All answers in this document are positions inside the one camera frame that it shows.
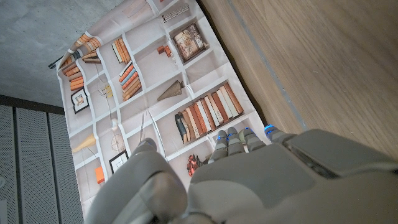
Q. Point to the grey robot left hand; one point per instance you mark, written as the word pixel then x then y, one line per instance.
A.
pixel 264 180

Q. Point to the black backdrop rod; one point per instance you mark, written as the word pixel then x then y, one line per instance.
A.
pixel 54 63

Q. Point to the printed bookshelf backdrop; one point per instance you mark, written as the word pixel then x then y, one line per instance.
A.
pixel 149 77

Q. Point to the white ceiling vent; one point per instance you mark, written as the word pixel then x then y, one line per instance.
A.
pixel 2 211

